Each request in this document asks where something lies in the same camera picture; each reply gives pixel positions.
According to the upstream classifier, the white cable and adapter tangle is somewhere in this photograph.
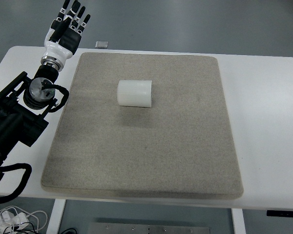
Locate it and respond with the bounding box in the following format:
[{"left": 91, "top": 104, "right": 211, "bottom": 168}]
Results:
[{"left": 0, "top": 205, "right": 49, "bottom": 234}]

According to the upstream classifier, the grey-brown fabric mat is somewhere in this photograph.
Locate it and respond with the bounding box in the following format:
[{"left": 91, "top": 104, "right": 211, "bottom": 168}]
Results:
[{"left": 41, "top": 52, "right": 244, "bottom": 201}]

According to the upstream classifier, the white table leg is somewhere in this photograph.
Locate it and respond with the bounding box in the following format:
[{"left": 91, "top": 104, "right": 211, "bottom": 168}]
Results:
[
  {"left": 230, "top": 208, "right": 247, "bottom": 234},
  {"left": 46, "top": 199, "right": 66, "bottom": 234}
]

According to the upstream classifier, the white and black hand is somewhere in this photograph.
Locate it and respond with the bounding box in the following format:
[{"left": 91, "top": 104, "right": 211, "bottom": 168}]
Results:
[{"left": 42, "top": 0, "right": 92, "bottom": 60}]

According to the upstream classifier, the white cylindrical cup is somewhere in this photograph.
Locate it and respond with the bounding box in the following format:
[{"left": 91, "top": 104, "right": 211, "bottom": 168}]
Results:
[{"left": 117, "top": 79, "right": 153, "bottom": 108}]

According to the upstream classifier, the thin black floor cable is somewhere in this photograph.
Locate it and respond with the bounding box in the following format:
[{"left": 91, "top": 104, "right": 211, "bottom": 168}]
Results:
[{"left": 58, "top": 227, "right": 78, "bottom": 234}]

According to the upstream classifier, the black table control panel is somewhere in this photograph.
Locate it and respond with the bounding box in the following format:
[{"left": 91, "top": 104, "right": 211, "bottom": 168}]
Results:
[{"left": 266, "top": 210, "right": 293, "bottom": 217}]

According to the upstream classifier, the grey metal plate with screws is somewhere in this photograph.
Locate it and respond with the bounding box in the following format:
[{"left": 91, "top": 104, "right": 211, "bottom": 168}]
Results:
[{"left": 92, "top": 221, "right": 210, "bottom": 234}]

